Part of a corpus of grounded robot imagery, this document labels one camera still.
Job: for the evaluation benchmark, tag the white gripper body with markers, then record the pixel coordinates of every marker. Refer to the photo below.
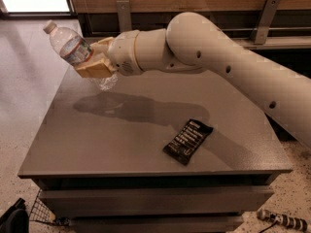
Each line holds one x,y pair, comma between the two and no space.
122,54

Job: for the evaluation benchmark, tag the right metal wall bracket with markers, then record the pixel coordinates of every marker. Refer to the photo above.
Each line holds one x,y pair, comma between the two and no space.
267,14

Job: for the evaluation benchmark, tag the left metal wall bracket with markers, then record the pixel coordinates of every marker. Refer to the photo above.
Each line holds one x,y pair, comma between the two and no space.
124,15

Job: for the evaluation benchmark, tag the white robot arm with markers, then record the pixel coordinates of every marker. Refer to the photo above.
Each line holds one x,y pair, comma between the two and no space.
192,44

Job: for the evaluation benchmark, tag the black white striped handle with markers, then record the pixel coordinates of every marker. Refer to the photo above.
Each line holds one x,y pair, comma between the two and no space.
295,223

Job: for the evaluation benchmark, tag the black snack bar wrapper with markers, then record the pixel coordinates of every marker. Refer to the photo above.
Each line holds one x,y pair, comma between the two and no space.
187,141

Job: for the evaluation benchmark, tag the metal wall bracket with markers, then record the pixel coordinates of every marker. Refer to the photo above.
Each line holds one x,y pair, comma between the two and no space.
124,15
267,14

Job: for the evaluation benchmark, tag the wire mesh basket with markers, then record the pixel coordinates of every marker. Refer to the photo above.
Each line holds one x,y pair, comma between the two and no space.
40,212

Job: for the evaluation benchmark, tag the grey wall shelf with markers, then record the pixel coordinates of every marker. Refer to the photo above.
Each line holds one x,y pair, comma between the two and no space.
277,43

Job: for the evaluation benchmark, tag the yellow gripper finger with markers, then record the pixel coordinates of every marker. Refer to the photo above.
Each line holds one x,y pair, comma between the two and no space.
102,45
98,69

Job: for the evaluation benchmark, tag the clear plastic water bottle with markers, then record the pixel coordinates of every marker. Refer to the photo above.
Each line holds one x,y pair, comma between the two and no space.
75,50

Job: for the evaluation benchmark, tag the grey drawer cabinet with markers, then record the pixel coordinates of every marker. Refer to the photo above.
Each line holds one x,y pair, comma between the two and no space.
98,156

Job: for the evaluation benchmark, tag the black bag on floor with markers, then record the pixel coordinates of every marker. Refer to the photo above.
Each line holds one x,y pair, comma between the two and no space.
15,219

